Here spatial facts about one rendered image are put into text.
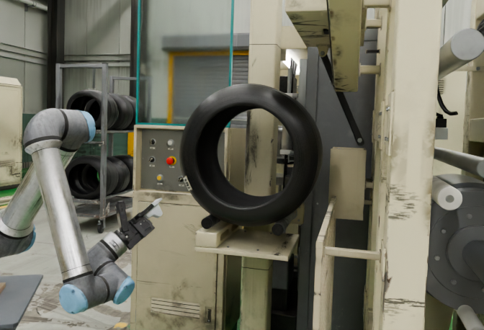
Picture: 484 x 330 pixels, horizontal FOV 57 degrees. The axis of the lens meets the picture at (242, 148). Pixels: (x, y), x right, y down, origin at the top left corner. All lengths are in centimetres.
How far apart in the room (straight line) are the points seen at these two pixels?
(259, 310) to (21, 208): 113
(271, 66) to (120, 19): 1080
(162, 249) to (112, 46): 1045
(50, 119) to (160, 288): 136
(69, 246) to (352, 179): 113
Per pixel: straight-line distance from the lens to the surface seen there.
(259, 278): 215
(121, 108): 567
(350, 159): 192
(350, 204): 195
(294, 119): 163
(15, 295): 200
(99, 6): 1312
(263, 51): 206
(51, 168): 153
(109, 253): 163
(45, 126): 156
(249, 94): 167
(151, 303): 269
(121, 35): 1261
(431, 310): 236
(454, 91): 499
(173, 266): 256
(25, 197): 185
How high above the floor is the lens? 129
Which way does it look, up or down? 3 degrees down
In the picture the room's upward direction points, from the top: 2 degrees clockwise
